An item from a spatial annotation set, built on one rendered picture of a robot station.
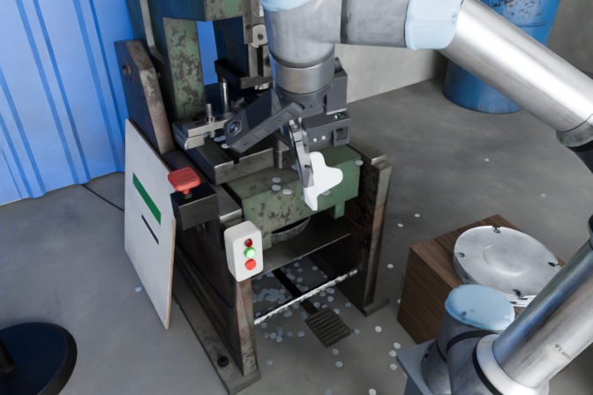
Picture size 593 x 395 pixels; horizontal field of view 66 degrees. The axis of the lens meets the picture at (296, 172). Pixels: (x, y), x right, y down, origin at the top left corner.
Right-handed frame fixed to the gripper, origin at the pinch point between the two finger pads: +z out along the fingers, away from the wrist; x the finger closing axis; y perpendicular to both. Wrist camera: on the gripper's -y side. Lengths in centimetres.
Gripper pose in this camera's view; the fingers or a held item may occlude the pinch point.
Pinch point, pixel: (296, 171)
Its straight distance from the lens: 71.1
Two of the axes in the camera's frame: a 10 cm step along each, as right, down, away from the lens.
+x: -2.8, -7.9, 5.5
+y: 9.6, -2.6, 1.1
